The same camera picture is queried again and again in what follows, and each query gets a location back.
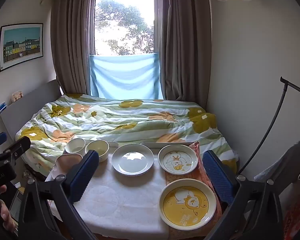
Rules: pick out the blue white packet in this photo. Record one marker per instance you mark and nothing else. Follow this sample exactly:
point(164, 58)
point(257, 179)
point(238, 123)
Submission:
point(1, 107)

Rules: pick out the small printed box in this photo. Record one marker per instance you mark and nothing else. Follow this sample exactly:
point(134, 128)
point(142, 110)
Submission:
point(17, 97)

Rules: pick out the orange floral cloth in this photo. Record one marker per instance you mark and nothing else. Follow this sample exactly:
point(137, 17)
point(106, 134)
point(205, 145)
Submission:
point(202, 172)

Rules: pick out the floral green yellow blanket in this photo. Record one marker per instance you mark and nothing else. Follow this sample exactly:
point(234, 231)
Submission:
point(130, 120)

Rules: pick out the red printed bag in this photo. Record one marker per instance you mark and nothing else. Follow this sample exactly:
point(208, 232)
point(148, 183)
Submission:
point(298, 217)

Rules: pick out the framed houses picture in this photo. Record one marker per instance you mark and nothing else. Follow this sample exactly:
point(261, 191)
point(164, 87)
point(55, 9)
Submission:
point(21, 46)

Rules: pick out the plain white round plate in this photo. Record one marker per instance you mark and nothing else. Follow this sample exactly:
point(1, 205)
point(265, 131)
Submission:
point(132, 159)

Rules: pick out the pink square plate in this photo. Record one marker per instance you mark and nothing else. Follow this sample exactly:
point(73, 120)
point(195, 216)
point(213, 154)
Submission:
point(65, 163)

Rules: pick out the cream bowl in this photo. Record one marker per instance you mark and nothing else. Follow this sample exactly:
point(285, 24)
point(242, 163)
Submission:
point(100, 148)

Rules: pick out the white embossed tablecloth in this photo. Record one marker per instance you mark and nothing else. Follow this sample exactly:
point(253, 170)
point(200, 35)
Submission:
point(122, 200)

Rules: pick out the grey-brown curtain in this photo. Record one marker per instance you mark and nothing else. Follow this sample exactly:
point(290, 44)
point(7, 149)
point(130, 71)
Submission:
point(70, 42)
point(187, 50)

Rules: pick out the light blue window cloth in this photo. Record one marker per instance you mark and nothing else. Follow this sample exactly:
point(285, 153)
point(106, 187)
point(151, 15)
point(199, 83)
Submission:
point(126, 77)

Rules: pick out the small white ribbed bowl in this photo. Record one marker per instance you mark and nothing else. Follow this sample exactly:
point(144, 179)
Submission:
point(75, 145)

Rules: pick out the window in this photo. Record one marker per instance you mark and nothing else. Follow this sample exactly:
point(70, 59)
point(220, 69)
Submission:
point(125, 17)

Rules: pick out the white duck print plate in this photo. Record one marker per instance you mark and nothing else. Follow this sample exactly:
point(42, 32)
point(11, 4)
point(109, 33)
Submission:
point(177, 159)

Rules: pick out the person's left hand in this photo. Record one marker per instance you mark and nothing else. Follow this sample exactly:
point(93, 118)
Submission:
point(7, 217)

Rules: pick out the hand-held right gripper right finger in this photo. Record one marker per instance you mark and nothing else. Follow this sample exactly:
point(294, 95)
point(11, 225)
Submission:
point(216, 175)

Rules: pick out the grey hanging garment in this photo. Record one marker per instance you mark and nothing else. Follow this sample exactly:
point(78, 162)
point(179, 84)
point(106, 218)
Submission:
point(285, 165)

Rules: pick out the yellow bear print plate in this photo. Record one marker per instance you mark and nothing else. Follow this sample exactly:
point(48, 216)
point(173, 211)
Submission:
point(187, 205)

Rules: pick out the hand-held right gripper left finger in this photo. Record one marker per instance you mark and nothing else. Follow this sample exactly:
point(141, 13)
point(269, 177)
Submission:
point(86, 172)

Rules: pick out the grey bed headboard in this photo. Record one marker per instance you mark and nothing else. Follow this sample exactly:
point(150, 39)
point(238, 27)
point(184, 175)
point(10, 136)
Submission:
point(27, 110)

